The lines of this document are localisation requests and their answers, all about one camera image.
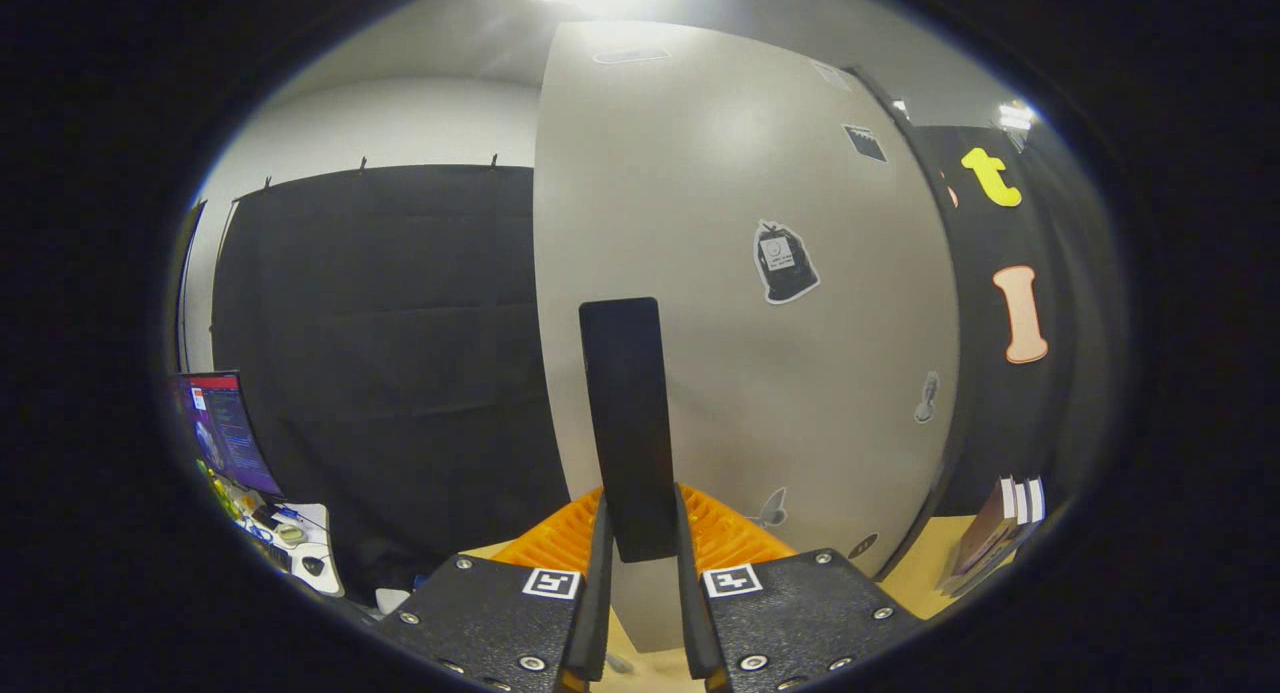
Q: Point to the black backdrop cloth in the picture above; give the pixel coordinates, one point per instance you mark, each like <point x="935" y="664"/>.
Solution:
<point x="985" y="423"/>
<point x="400" y="373"/>

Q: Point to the computer monitor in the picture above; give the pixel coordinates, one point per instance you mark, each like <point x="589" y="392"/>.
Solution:
<point x="232" y="433"/>

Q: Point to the black computer mouse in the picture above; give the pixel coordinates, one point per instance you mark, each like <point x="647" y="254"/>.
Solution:
<point x="313" y="565"/>

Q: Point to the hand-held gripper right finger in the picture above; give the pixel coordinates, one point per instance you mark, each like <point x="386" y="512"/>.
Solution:
<point x="800" y="613"/>

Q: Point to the beige cabinet door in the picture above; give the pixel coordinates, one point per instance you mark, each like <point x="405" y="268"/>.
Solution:
<point x="850" y="323"/>

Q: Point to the grey spine book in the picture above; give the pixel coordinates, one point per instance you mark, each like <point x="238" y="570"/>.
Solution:
<point x="1020" y="508"/>

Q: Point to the small ceiling light panel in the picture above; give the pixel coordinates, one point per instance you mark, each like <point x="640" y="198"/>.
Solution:
<point x="1016" y="115"/>

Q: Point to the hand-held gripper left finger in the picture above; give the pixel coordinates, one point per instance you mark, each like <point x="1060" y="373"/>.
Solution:
<point x="500" y="613"/>

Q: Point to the white desk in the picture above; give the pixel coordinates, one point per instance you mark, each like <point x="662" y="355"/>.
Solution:
<point x="320" y="543"/>

